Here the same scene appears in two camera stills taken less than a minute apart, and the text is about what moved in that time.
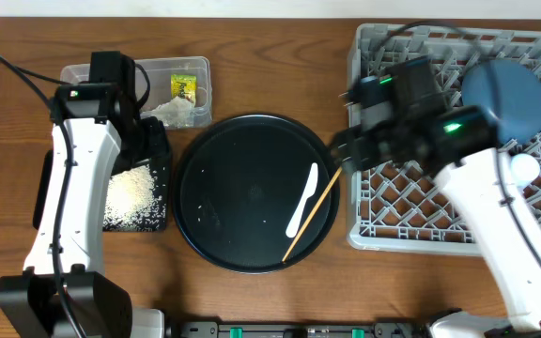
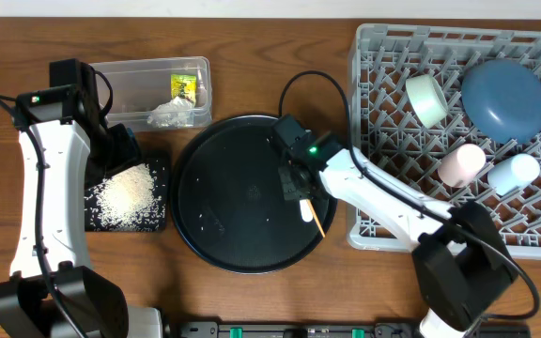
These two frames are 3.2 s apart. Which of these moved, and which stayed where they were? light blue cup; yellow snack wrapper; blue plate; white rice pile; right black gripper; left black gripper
Moved: left black gripper; right black gripper
Stayed: light blue cup; white rice pile; blue plate; yellow snack wrapper
